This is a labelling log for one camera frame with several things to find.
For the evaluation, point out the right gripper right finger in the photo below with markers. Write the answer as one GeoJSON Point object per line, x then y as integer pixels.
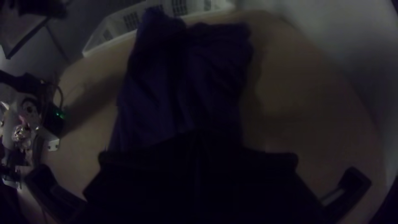
{"type": "Point", "coordinates": [248, 189]}

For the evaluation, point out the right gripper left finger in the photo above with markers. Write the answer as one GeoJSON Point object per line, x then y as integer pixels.
{"type": "Point", "coordinates": [146, 186]}

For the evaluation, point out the dark blue t-shirt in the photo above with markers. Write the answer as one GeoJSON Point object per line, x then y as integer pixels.
{"type": "Point", "coordinates": [186, 93]}

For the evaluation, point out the white laundry basket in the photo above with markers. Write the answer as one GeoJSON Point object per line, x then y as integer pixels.
{"type": "Point", "coordinates": [118, 21]}

